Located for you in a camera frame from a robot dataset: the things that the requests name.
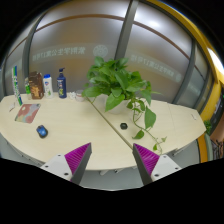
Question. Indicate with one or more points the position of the blue computer mouse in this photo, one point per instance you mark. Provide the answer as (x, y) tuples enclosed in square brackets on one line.
[(42, 131)]

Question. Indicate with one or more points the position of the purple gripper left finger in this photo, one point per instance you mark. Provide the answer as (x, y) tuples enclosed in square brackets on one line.
[(70, 166)]

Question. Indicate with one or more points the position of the dark blue pump bottle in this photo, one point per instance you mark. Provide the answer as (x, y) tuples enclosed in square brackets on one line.
[(61, 84)]

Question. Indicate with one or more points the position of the white shampoo bottle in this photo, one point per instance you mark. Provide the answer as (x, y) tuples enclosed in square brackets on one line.
[(47, 82)]

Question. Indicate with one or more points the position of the colourful mouse pad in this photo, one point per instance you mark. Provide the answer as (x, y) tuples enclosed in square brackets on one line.
[(27, 113)]

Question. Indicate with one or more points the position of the white plant pot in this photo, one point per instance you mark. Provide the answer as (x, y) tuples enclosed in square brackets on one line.
[(119, 108)]

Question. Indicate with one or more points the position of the green pothos plant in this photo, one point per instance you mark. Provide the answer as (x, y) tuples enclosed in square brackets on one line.
[(111, 78)]

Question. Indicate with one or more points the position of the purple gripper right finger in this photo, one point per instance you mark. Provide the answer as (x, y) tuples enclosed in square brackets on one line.
[(151, 166)]

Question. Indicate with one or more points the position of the green white toothpaste box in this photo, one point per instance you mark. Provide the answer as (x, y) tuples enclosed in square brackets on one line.
[(15, 86)]

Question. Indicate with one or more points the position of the small white cup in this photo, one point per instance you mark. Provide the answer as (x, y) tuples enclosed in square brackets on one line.
[(78, 96)]

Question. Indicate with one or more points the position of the small green bottle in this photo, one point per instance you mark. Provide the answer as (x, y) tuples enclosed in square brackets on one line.
[(27, 88)]

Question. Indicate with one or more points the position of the small black round object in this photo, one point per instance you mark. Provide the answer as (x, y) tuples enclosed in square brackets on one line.
[(124, 126)]

